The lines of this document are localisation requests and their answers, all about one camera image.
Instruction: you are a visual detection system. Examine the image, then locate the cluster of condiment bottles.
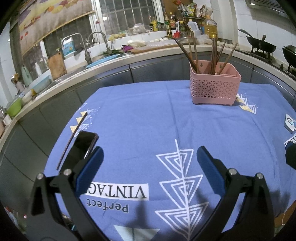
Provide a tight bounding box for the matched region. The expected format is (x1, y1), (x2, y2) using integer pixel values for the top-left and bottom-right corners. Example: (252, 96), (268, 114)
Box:
(149, 0), (213, 39)

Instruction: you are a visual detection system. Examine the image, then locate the white detergent bottle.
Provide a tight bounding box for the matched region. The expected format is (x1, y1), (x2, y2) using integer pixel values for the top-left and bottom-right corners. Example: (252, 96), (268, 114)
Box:
(62, 37), (75, 55)

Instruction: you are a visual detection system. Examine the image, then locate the leaf printed window blind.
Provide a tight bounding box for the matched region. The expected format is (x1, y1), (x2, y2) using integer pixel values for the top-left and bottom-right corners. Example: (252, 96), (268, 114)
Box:
(14, 0), (95, 55)

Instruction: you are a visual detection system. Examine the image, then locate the large wooden cutting board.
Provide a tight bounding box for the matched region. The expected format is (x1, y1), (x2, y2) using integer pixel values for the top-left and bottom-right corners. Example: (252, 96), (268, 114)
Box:
(129, 44), (183, 55)

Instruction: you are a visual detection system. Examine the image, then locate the blue printed tablecloth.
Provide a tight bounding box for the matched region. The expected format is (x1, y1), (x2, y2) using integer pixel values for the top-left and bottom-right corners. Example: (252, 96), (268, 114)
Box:
(45, 80), (296, 241)

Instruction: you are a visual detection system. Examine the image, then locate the curved metal faucet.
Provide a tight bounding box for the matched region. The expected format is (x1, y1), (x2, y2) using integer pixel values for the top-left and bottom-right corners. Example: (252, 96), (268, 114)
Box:
(88, 31), (111, 55)

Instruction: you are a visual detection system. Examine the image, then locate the small wooden cutting board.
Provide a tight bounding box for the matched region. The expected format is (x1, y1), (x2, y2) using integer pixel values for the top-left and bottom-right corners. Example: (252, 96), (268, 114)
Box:
(47, 52), (67, 80)

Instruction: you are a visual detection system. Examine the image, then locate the blue plastic basin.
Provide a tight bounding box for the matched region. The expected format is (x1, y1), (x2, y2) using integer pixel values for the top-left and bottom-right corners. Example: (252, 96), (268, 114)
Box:
(85, 55), (124, 69)

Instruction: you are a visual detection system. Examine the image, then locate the tall metal faucet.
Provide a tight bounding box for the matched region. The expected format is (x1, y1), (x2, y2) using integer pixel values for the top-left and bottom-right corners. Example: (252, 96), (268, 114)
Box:
(61, 33), (93, 65)

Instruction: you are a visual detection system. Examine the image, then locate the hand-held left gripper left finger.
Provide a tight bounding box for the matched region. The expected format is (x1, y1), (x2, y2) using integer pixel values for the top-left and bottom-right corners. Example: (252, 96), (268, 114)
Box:
(24, 146), (104, 241)

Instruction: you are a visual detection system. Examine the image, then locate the gas stove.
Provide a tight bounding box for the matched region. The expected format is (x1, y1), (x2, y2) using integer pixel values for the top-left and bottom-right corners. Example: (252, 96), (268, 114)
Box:
(240, 46), (296, 77)

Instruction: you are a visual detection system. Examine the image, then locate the black smartphone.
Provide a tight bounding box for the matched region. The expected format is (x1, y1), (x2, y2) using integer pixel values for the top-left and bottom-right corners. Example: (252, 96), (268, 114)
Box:
(59, 131), (99, 174)

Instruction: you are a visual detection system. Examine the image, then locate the yellow cooking oil bottle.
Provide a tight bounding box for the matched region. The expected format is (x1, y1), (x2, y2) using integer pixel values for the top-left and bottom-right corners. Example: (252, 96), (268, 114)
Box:
(202, 15), (218, 40)

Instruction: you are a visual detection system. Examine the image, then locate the white plastic jug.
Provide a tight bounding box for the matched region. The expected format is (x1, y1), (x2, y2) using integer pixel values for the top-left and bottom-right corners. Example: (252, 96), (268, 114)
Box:
(187, 20), (201, 37)

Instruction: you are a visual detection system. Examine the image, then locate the white bowl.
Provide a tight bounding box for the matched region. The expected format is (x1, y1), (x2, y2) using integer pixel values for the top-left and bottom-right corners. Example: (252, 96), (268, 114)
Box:
(22, 89), (35, 103)

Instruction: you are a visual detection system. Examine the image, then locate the stainless steel range hood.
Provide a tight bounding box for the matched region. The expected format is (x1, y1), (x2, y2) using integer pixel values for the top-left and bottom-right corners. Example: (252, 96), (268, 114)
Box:
(245, 0), (289, 15)

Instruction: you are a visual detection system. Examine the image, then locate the pink plastic utensil basket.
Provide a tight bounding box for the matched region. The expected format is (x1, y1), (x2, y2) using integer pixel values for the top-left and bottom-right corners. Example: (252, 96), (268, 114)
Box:
(190, 60), (242, 106)

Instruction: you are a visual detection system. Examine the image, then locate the brown wooden chopstick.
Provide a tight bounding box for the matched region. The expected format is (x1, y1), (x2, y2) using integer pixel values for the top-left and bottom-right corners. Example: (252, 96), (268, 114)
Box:
(57, 112), (88, 169)

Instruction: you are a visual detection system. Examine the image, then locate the dark pot with lid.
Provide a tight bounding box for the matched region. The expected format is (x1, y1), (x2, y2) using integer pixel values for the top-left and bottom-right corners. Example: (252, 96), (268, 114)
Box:
(282, 44), (296, 70)

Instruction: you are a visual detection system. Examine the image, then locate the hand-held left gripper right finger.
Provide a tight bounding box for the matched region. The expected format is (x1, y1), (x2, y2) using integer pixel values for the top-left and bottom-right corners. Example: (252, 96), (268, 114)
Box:
(193, 146), (275, 241)

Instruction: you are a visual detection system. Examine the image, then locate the stainless steel sink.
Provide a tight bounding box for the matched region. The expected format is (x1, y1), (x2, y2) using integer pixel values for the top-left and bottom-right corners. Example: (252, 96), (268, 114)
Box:
(50, 54), (130, 84)

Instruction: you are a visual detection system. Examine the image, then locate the barred kitchen window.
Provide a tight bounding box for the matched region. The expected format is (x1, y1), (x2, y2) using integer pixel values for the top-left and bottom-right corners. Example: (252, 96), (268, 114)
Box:
(92, 0), (162, 29)

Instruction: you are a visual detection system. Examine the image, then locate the pale green flask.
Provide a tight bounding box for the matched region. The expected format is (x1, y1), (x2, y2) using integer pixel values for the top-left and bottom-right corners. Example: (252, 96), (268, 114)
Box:
(21, 66), (33, 87)

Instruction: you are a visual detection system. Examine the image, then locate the bundle of chopsticks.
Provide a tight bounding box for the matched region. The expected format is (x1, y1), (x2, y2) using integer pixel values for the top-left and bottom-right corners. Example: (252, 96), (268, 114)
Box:
(173, 30), (238, 76)

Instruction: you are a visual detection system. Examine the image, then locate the black wok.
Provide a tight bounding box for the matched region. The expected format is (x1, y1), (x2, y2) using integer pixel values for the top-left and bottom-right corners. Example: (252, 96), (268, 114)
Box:
(238, 28), (277, 53)

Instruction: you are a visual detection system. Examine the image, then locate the green bowl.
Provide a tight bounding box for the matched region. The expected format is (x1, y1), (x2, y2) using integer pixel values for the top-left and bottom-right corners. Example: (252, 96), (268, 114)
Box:
(6, 97), (23, 117)

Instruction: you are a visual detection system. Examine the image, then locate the pale blue plastic container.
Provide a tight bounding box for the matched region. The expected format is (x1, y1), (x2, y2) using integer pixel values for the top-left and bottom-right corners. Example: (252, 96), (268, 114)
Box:
(31, 75), (52, 93)

